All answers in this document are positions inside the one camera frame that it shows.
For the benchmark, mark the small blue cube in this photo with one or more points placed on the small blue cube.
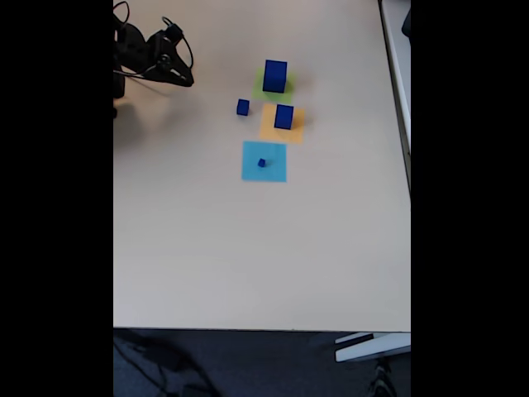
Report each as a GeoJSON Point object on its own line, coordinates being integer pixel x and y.
{"type": "Point", "coordinates": [243, 107]}

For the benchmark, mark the light blue paper square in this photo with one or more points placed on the light blue paper square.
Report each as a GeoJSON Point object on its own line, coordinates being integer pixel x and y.
{"type": "Point", "coordinates": [252, 171]}

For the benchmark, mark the green paper square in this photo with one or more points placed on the green paper square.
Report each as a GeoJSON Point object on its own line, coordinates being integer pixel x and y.
{"type": "Point", "coordinates": [258, 92]}

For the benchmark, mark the orange paper square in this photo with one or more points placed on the orange paper square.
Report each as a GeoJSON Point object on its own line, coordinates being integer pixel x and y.
{"type": "Point", "coordinates": [266, 128]}

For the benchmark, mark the large blue cube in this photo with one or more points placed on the large blue cube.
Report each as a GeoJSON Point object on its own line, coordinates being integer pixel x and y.
{"type": "Point", "coordinates": [274, 76]}

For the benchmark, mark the medium blue cube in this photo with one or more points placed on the medium blue cube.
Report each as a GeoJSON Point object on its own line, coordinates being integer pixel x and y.
{"type": "Point", "coordinates": [283, 118]}

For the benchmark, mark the tiny blue cube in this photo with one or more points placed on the tiny blue cube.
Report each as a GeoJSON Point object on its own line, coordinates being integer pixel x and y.
{"type": "Point", "coordinates": [261, 163]}

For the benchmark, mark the dark blue object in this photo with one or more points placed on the dark blue object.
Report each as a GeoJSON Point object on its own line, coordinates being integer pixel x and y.
{"type": "Point", "coordinates": [407, 25]}

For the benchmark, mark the white table foot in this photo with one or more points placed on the white table foot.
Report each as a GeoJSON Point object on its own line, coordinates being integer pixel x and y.
{"type": "Point", "coordinates": [372, 349]}

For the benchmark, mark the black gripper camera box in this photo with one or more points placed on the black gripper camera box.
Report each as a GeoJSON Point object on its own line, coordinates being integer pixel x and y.
{"type": "Point", "coordinates": [174, 32]}

